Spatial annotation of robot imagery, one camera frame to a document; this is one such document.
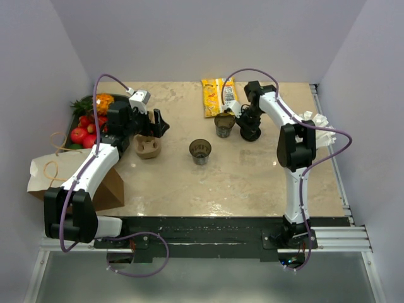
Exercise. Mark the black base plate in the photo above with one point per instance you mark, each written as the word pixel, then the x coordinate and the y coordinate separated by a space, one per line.
pixel 204 237

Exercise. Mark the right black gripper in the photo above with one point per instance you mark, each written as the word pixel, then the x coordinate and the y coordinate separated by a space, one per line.
pixel 241 122

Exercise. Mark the red apple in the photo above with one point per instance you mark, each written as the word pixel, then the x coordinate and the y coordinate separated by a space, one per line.
pixel 77 135
pixel 89 141

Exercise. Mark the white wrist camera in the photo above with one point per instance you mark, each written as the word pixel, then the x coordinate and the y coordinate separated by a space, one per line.
pixel 138 99
pixel 232 106

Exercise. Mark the green lime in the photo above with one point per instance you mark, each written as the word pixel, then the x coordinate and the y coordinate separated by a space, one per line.
pixel 75 147

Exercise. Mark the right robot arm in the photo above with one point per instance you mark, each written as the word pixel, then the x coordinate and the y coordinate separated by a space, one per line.
pixel 295 152

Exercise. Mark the aluminium frame rail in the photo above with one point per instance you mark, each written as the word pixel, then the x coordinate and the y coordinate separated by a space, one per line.
pixel 329 240

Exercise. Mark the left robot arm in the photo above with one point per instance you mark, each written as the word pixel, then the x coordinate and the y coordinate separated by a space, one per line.
pixel 69 213

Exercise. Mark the small red fruits cluster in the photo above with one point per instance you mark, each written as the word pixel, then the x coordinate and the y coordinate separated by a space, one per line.
pixel 88 122

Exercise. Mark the orange toy pineapple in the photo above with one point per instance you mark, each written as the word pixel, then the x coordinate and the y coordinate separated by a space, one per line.
pixel 102 102

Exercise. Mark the black fruit tray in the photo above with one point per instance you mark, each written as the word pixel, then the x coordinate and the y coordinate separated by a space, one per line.
pixel 84 107

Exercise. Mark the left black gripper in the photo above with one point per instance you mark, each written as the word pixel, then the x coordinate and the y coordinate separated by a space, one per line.
pixel 151 129

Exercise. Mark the yellow snack bag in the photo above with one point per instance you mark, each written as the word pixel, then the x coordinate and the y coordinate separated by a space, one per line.
pixel 215 95

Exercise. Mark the dark coffee cup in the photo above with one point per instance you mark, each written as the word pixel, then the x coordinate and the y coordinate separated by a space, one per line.
pixel 224 123
pixel 200 150

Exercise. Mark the black cup lid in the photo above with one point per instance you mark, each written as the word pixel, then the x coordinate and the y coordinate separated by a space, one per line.
pixel 250 135

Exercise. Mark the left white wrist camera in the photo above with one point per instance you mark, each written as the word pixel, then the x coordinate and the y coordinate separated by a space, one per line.
pixel 138 99

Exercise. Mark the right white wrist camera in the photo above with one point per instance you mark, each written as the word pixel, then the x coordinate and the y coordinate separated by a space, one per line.
pixel 232 106

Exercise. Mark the cardboard cup carrier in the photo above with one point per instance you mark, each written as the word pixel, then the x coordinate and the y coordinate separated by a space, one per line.
pixel 147 147

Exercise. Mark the brown paper bag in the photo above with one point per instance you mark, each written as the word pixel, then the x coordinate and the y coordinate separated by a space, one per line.
pixel 54 169

